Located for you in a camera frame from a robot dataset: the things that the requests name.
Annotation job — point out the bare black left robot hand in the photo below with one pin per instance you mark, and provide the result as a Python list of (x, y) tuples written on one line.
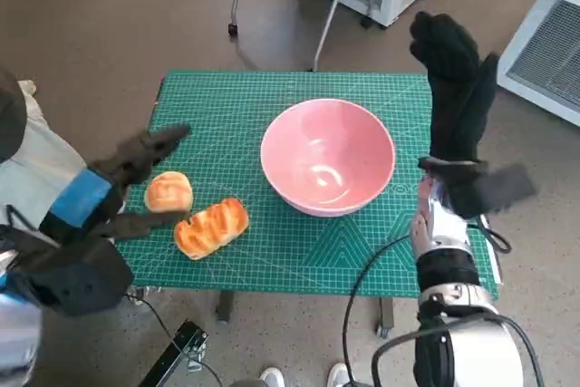
[(81, 196)]

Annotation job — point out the long toy bread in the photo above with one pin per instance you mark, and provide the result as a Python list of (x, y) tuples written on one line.
[(210, 228)]

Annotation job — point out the pink bowl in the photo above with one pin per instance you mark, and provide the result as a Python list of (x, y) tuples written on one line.
[(328, 156)]

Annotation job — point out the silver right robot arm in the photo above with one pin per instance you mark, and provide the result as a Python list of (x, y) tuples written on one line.
[(446, 269)]

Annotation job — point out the round toy bread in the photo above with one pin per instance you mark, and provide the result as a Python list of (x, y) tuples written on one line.
[(168, 191)]

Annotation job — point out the person in pale clothing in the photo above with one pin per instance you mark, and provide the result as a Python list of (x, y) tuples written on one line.
[(41, 151)]

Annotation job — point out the black table leg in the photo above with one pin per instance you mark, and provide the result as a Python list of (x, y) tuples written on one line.
[(225, 306), (384, 316)]

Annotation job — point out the black metal stand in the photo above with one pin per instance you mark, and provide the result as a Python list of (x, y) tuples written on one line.
[(181, 348)]

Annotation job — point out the green cutting mat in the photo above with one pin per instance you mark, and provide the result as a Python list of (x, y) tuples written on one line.
[(281, 251)]

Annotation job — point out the white shoe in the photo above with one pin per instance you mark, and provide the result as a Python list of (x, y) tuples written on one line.
[(339, 375), (273, 378)]

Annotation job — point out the grey chair with metal legs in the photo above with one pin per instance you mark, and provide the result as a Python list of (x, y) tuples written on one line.
[(337, 2)]

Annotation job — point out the white unit with grey grille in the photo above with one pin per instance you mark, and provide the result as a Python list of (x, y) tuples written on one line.
[(544, 51)]

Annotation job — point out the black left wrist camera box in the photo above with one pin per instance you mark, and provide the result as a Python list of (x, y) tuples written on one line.
[(77, 278)]

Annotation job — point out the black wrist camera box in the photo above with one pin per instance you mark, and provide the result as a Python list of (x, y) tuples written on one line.
[(485, 192), (77, 278)]

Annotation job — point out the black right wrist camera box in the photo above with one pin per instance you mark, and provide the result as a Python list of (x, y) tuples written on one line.
[(485, 192)]

